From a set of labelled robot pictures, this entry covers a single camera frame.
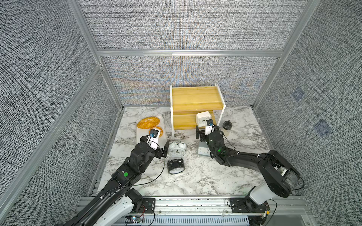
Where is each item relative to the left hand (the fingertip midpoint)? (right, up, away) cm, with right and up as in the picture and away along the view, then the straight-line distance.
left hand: (162, 137), depth 71 cm
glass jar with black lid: (+41, +5, +24) cm, 47 cm away
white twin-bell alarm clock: (+7, -9, +14) cm, 18 cm away
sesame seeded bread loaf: (-14, +7, +32) cm, 36 cm away
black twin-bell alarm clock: (+7, -17, +7) cm, 20 cm away
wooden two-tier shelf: (+12, +19, +6) cm, 23 cm away
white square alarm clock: (+22, +10, +12) cm, 27 cm away
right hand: (+24, +8, +14) cm, 28 cm away
